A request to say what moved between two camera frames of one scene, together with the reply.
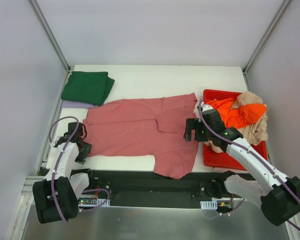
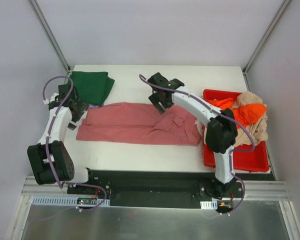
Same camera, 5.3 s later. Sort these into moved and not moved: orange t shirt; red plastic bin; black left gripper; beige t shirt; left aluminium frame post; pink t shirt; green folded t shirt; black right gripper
Moved: pink t shirt; black right gripper; black left gripper
Not moved: left aluminium frame post; beige t shirt; green folded t shirt; orange t shirt; red plastic bin
